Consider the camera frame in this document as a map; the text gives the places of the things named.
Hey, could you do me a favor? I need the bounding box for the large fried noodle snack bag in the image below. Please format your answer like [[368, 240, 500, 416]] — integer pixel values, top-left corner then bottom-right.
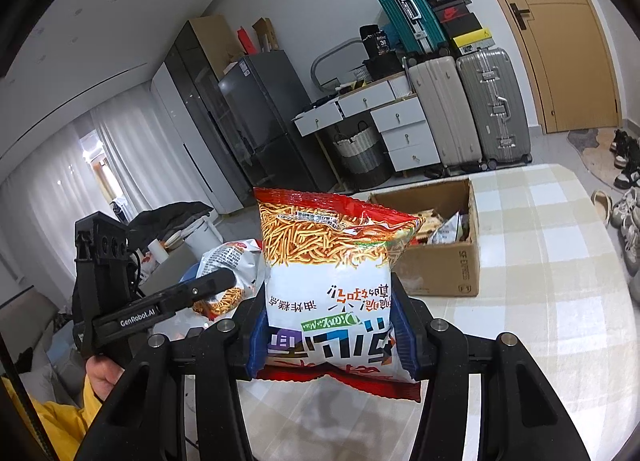
[[254, 188, 424, 401]]

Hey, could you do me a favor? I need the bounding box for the person's left hand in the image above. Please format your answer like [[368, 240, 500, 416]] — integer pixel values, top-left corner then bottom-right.
[[86, 356, 124, 401]]

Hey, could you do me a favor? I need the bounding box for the white electric kettle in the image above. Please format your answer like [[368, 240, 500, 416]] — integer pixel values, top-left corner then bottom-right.
[[181, 216, 224, 261]]

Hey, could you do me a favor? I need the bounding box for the SF cardboard box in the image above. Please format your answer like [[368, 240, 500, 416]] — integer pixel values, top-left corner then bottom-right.
[[368, 178, 480, 297]]

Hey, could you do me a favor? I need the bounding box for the checked tablecloth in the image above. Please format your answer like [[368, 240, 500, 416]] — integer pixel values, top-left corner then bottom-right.
[[240, 164, 639, 460]]

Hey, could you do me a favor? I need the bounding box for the woven laundry basket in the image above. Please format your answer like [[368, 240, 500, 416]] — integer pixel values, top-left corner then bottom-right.
[[333, 121, 394, 190]]

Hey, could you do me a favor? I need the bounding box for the white drawer desk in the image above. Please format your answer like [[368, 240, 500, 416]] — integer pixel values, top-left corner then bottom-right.
[[293, 73, 442, 173]]

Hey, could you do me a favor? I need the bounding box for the beige hard suitcase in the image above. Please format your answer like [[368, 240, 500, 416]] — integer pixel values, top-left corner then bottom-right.
[[406, 56, 485, 172]]

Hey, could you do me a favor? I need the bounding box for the black refrigerator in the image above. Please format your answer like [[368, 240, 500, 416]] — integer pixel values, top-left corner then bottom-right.
[[218, 50, 335, 192]]

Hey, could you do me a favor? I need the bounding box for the silver aluminium suitcase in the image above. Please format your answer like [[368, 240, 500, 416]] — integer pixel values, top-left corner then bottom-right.
[[456, 47, 533, 170]]

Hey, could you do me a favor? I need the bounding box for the stack of shoe boxes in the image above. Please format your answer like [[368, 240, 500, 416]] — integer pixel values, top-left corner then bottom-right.
[[427, 0, 495, 57]]

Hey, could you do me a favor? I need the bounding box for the teal hard suitcase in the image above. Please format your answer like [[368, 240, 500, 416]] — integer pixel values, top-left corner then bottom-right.
[[378, 0, 450, 56]]

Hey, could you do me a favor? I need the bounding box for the wooden door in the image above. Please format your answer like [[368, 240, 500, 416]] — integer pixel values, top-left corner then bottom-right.
[[498, 0, 622, 133]]

